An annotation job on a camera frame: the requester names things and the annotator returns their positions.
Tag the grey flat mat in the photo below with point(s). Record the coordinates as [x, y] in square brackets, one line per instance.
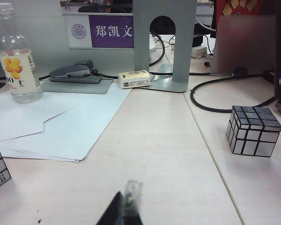
[84, 88]

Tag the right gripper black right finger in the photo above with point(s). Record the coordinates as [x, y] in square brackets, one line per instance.
[132, 201]

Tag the red cushion yellow patches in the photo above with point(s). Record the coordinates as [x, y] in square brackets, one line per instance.
[219, 18]

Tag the white paper sheet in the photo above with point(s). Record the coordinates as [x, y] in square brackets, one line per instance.
[84, 122]
[18, 117]

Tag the clear bottle yellow flower label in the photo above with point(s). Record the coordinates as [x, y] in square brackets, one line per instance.
[18, 70]

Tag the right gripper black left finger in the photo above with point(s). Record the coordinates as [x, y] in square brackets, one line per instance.
[114, 211]

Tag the frosted desk partition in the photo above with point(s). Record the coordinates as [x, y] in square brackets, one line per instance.
[49, 35]

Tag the silver mirror cube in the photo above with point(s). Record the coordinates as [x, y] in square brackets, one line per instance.
[253, 138]

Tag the purple white name sign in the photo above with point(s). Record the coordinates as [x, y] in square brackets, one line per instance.
[112, 31]

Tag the small white box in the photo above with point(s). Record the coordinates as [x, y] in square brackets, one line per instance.
[134, 78]

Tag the grey stapler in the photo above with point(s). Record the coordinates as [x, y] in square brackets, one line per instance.
[72, 70]

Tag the grey metal bookend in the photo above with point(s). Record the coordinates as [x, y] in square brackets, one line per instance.
[140, 35]

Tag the silver laptop lid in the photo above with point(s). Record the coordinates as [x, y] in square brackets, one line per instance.
[243, 47]

